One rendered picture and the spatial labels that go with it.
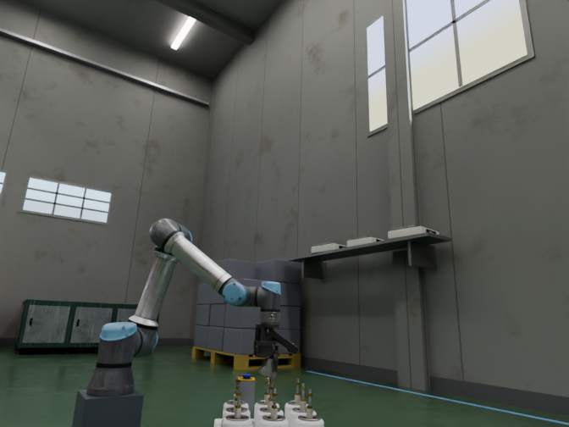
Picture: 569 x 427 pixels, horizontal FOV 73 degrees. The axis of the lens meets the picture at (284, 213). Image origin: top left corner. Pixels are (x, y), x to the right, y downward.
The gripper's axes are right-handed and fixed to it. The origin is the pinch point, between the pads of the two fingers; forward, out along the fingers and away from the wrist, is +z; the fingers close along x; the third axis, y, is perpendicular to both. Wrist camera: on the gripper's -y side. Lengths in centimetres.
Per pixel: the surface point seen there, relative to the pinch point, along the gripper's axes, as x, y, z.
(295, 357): -346, -104, 24
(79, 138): -638, 274, -358
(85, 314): -482, 175, -20
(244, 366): -320, -36, 31
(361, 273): -264, -157, -76
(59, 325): -471, 203, -4
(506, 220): -111, -216, -106
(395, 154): -202, -171, -198
